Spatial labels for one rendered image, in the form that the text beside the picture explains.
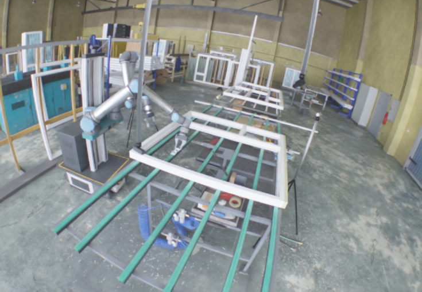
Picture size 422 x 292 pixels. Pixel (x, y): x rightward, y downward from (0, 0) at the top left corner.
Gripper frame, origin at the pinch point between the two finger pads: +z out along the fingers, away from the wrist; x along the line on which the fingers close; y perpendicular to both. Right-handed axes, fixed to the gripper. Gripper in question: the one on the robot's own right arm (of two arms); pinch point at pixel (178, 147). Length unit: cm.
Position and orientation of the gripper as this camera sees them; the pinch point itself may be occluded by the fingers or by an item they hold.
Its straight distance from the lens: 217.3
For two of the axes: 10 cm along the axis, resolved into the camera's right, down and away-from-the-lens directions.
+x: 9.5, 2.5, -1.8
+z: -2.9, 9.3, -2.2
